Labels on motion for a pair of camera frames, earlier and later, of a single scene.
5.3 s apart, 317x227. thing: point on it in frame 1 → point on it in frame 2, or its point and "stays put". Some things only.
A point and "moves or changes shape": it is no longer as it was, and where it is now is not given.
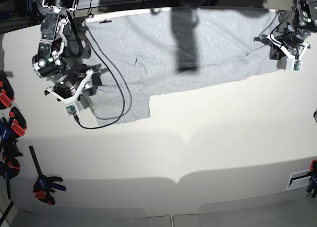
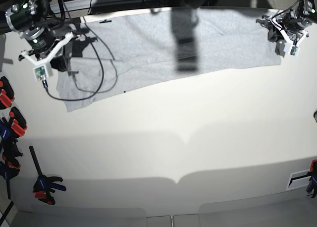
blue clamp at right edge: [312, 186] stays put
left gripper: [68, 95] → [44, 45]
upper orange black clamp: [7, 93] stays put
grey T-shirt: [139, 55] moves or changes shape
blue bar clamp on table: [43, 187] stays put
